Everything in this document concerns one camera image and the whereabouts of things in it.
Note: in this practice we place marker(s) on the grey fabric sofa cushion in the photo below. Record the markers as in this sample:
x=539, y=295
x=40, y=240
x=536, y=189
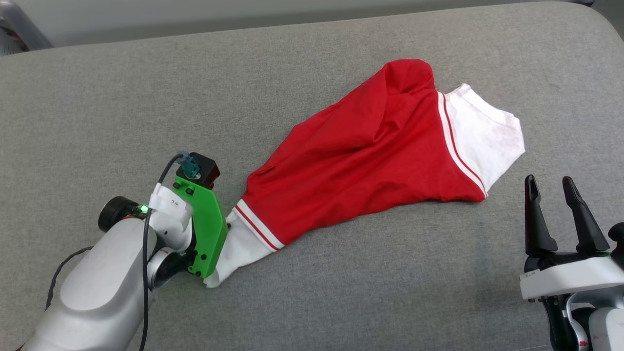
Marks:
x=146, y=97

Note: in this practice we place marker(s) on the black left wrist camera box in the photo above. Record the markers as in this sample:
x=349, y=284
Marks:
x=207, y=173

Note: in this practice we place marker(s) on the grey partition frame post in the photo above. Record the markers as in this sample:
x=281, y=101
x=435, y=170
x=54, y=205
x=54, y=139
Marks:
x=19, y=27

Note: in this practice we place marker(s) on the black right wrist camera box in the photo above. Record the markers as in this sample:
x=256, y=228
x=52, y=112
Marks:
x=618, y=243

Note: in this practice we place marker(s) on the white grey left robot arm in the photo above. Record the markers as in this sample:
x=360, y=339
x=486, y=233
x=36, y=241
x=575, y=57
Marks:
x=97, y=282

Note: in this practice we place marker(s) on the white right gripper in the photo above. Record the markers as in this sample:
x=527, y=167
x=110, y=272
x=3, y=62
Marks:
x=570, y=279

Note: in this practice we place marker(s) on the red white basketball jersey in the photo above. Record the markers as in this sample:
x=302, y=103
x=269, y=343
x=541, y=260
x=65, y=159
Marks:
x=365, y=156

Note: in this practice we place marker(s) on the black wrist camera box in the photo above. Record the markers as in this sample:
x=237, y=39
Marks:
x=618, y=243
x=207, y=173

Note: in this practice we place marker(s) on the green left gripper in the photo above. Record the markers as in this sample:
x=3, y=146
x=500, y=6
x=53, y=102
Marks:
x=207, y=229

